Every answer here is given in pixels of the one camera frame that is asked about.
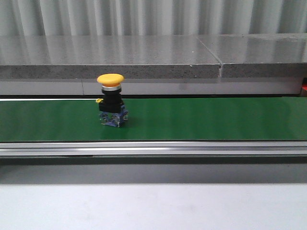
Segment green conveyor belt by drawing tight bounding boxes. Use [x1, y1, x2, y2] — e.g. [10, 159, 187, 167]
[0, 97, 307, 142]

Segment grey stone slab right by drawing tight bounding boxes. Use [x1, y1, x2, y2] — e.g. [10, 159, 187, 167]
[198, 34, 307, 79]

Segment grey stone slab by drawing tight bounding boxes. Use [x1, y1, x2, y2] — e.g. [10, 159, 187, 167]
[198, 34, 307, 79]
[0, 35, 220, 79]

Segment grey stone slab left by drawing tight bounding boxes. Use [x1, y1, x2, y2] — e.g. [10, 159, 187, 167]
[0, 35, 220, 79]

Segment red object behind conveyor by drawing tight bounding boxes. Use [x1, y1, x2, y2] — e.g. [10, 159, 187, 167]
[299, 78, 307, 97]

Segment white curtain backdrop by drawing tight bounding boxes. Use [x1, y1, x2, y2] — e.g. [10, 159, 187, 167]
[0, 0, 307, 36]

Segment aluminium conveyor side rail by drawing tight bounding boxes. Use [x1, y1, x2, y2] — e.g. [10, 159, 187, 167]
[0, 140, 307, 158]

